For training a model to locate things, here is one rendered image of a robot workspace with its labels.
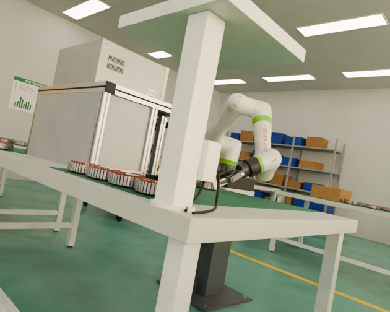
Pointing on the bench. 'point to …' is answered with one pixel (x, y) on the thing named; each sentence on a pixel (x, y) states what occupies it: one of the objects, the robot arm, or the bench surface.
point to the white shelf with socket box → (203, 79)
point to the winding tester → (110, 68)
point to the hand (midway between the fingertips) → (210, 183)
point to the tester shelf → (164, 108)
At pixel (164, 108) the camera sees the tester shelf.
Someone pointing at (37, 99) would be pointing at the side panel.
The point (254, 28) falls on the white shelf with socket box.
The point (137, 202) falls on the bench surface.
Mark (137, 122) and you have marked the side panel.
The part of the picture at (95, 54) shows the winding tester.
